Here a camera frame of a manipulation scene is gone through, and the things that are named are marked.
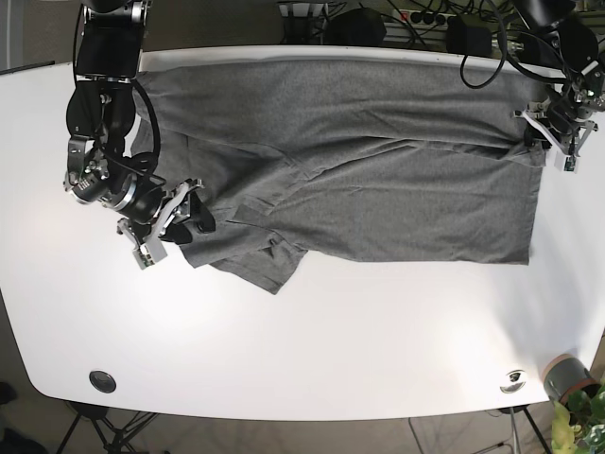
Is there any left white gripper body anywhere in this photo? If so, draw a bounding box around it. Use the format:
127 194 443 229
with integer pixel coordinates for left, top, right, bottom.
512 98 599 173

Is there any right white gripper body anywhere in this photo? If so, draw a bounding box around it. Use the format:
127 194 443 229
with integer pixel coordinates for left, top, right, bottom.
115 179 204 270

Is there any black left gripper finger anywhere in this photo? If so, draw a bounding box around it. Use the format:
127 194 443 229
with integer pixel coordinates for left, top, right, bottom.
524 125 551 150

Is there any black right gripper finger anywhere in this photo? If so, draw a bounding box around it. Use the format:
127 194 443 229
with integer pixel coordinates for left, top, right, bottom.
164 224 193 246
186 191 216 234

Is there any grey T-shirt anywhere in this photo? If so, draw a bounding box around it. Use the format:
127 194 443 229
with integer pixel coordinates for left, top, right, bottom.
139 60 545 293

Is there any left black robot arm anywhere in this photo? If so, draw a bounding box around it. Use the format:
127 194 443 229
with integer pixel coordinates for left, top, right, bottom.
510 1 604 173

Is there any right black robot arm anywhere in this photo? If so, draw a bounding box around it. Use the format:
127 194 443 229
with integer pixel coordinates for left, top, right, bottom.
63 1 216 269

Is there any black table grommet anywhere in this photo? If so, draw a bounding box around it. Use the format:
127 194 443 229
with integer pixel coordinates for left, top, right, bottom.
89 370 116 393

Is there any white power strip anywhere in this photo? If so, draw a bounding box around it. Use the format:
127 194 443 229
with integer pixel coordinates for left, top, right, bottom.
391 9 456 28

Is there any grey plant pot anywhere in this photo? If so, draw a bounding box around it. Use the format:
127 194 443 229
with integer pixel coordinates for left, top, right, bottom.
541 354 600 405

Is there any silver table grommet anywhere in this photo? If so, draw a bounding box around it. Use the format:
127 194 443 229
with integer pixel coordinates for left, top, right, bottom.
499 370 527 394

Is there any green potted plant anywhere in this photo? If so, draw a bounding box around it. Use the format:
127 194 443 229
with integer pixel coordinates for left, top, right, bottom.
551 383 604 454

